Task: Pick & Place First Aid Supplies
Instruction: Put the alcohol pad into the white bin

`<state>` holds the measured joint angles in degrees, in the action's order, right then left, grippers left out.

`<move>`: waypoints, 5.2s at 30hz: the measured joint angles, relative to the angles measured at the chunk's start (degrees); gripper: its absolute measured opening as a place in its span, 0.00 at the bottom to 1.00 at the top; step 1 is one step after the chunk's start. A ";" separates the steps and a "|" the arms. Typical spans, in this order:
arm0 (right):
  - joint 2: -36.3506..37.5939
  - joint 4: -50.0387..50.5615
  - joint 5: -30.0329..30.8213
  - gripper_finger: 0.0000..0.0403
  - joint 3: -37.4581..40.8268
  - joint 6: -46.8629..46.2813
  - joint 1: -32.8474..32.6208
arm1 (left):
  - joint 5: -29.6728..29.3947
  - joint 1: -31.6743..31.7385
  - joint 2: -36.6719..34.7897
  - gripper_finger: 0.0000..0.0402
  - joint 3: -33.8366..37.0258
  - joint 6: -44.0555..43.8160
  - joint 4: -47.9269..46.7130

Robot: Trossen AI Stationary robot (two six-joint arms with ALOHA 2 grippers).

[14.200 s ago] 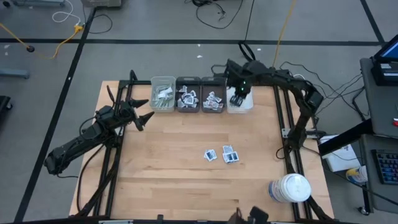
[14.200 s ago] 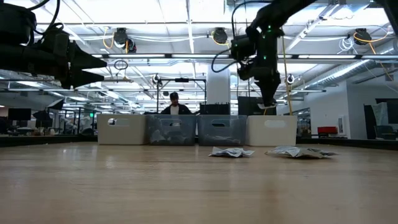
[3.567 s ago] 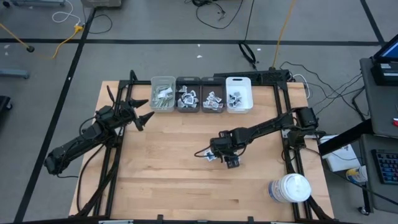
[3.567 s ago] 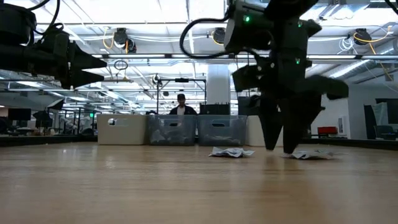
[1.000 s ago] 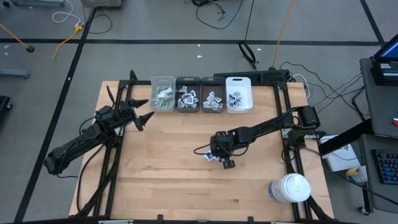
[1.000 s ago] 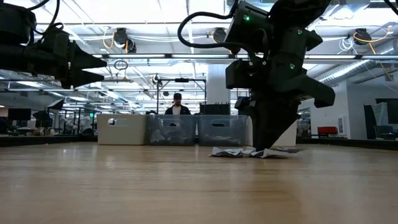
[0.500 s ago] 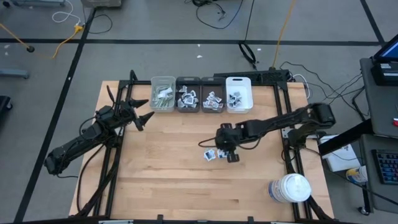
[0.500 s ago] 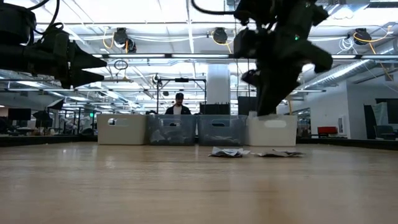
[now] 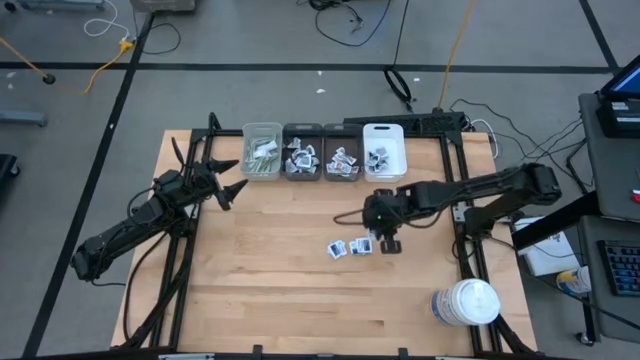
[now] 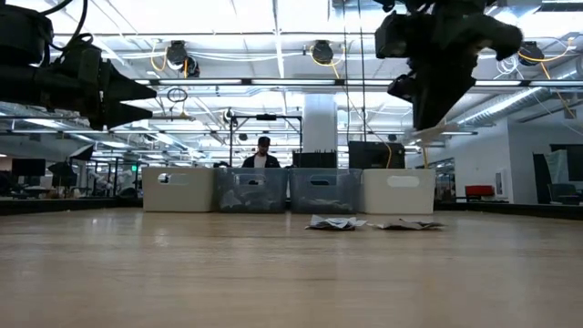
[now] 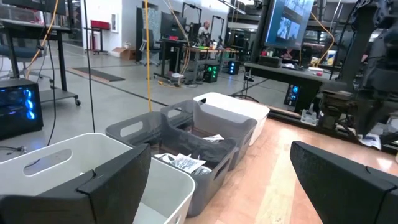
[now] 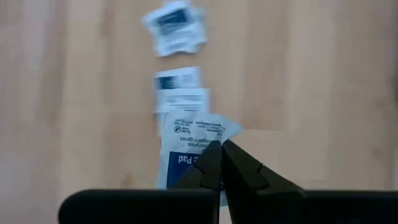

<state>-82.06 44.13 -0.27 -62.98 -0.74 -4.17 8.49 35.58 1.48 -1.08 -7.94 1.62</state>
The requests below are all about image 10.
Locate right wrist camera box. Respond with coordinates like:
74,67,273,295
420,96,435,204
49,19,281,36
373,11,411,59

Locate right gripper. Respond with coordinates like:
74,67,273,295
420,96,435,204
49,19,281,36
386,12,525,131

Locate black hanging cables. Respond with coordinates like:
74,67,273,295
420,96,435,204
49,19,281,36
341,0,368,143

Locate translucent light grey bin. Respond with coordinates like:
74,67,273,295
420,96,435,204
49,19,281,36
142,167,216,213

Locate black softbox lamp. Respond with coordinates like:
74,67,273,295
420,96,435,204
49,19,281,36
67,144,96,162

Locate long ceiling light strip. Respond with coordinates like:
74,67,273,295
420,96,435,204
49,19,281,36
136,77,583,88

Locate black equipment box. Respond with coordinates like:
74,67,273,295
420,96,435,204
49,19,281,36
348,140,406,170

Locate black gantry frame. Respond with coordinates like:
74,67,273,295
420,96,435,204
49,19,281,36
229,114,304,169

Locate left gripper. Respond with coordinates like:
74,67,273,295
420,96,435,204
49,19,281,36
45,45,158,131

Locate dark glass doorway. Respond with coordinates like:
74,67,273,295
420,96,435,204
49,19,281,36
532,144,583,205

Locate white structural column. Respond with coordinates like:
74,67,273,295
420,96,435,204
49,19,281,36
302,94,338,154

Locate black monitor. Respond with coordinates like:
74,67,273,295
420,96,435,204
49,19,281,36
11,158,46,178

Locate dark equipment silhouette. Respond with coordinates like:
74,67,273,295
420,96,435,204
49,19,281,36
47,161,78,189

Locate red seat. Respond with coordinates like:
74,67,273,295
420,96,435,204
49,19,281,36
464,184,496,199

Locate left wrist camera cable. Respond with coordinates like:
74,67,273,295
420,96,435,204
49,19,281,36
38,0,90,51

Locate white plastic bin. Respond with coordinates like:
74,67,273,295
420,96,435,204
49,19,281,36
362,169,436,215

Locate dark grey plastic bin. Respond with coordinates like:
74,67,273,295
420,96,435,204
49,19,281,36
289,168,363,214
214,167,291,214

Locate person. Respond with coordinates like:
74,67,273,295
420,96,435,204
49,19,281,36
240,135,281,169

